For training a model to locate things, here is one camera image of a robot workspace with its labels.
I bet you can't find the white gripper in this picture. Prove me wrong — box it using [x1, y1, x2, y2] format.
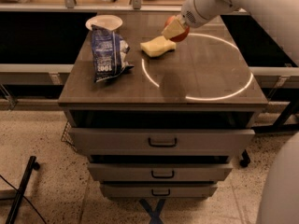
[162, 0, 236, 40]

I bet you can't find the red apple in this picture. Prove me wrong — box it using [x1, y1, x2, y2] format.
[163, 15, 190, 42]

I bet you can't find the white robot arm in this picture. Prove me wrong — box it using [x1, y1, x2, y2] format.
[162, 0, 299, 224]

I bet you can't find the yellow sponge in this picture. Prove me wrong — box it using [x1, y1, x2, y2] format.
[140, 35, 177, 57]

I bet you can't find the white bowl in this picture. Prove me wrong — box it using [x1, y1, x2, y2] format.
[85, 15, 122, 31]

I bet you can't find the blue chip bag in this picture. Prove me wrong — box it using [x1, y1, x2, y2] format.
[92, 25, 134, 83]

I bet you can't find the grey drawer cabinet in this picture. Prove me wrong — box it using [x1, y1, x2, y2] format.
[59, 13, 267, 185]

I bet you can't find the top grey drawer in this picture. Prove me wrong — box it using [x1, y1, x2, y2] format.
[69, 128, 254, 156]

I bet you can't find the grey drawer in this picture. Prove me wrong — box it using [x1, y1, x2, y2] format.
[100, 183, 217, 198]
[88, 163, 233, 182]
[69, 128, 254, 156]

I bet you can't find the black caster wheel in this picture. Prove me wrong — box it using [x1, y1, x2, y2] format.
[239, 150, 250, 168]

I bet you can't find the middle grey drawer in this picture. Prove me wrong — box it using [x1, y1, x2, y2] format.
[88, 163, 233, 182]

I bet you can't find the bottom grey drawer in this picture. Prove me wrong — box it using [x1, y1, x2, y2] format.
[100, 183, 217, 198]

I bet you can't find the black metal stand leg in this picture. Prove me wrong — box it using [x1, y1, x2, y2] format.
[6, 156, 39, 224]

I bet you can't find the wire mesh basket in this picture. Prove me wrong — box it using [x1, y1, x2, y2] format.
[61, 122, 77, 152]

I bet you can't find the black floor cable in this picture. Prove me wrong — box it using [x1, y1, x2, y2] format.
[0, 175, 48, 224]

